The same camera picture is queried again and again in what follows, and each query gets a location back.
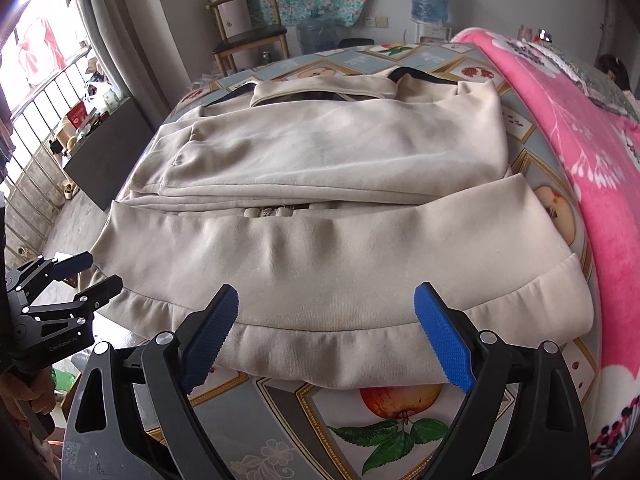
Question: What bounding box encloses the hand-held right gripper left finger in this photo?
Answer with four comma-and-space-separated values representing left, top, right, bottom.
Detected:
61, 284, 240, 480

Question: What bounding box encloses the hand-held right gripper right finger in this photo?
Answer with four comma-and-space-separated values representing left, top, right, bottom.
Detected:
413, 282, 593, 480

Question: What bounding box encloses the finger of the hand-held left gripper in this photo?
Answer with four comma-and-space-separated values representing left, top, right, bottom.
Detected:
25, 275, 124, 322
5, 251, 94, 301

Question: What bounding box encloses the cream zip jacket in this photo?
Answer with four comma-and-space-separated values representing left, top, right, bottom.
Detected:
95, 66, 596, 391

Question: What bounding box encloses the person's left hand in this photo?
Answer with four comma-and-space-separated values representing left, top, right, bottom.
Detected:
2, 372, 55, 421

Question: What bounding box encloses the green plastic item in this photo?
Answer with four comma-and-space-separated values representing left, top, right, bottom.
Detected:
50, 366, 78, 393

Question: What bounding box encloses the dark low cabinet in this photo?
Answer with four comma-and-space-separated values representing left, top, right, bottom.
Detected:
64, 96, 156, 212

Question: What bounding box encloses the fruit-print tablecloth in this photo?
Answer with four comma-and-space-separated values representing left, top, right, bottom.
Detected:
107, 40, 601, 480

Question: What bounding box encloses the red box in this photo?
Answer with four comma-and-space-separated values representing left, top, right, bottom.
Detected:
66, 101, 90, 130

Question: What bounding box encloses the metal window railing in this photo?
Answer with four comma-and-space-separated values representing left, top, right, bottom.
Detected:
0, 42, 96, 261

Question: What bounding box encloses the pink hanging garment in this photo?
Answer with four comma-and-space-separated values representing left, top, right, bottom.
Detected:
17, 16, 68, 83

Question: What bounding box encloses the grey curtain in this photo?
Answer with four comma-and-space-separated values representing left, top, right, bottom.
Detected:
82, 0, 173, 126

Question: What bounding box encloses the pink floral blanket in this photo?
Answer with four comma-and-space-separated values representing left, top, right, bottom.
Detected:
450, 26, 640, 461

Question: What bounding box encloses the wooden chair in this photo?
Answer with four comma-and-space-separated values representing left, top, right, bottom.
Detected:
206, 0, 291, 76

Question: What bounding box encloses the grey lace cloth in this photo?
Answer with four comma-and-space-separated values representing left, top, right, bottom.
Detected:
505, 35, 640, 123

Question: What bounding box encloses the white water dispenser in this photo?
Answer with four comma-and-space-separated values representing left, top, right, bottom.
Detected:
412, 22, 453, 43

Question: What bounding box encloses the empty clear water jug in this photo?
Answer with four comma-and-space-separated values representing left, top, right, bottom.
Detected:
297, 10, 343, 56

